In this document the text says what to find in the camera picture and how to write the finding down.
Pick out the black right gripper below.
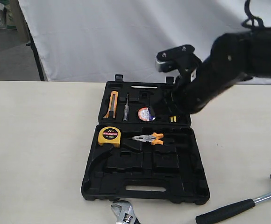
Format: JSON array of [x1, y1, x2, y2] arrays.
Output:
[[151, 70, 196, 116]]

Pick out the electrical tape roll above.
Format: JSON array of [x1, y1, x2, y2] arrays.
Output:
[[137, 107, 156, 122]]

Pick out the black plastic tool case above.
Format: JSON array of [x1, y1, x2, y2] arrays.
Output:
[[81, 74, 210, 205]]

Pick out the claw hammer black grip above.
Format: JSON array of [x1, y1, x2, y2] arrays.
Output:
[[195, 174, 271, 224]]

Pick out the chrome adjustable wrench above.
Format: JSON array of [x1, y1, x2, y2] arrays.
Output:
[[111, 200, 140, 224]]

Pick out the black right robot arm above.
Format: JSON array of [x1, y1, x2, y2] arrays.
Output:
[[151, 28, 271, 115]]

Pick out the clear voltage tester screwdriver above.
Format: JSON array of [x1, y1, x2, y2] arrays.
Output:
[[122, 93, 129, 121]]

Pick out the orange utility knife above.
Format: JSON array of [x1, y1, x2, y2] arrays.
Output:
[[103, 91, 118, 119]]

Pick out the yellow tape measure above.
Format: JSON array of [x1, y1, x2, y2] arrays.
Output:
[[98, 126, 121, 148]]

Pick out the white backdrop cloth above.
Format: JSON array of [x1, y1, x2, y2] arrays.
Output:
[[18, 0, 271, 85]]

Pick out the black backdrop stand pole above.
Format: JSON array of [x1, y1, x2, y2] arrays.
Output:
[[26, 23, 46, 82]]

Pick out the wooden partition panel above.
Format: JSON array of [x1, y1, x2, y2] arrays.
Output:
[[10, 0, 30, 43]]

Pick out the green and tan bag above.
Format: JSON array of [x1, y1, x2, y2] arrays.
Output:
[[5, 4, 17, 30]]

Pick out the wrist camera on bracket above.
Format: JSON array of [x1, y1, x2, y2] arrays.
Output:
[[155, 44, 202, 73]]

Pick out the orange handled pliers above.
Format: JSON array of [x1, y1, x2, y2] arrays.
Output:
[[132, 133, 164, 145]]

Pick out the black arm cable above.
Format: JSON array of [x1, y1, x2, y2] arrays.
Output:
[[242, 0, 271, 30]]

